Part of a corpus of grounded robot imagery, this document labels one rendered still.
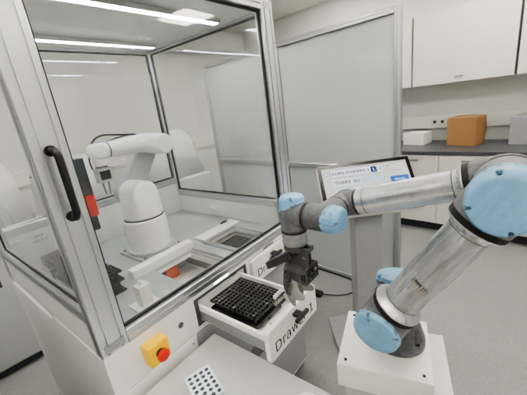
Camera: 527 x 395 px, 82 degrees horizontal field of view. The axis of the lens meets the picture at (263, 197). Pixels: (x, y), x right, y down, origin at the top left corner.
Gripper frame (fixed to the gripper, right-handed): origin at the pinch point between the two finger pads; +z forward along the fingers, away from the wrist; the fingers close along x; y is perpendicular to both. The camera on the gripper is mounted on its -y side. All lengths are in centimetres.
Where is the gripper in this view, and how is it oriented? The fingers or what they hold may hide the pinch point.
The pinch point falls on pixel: (296, 298)
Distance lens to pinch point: 103.5
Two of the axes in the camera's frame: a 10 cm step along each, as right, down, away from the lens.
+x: 6.2, -3.1, 7.2
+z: 1.3, 9.5, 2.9
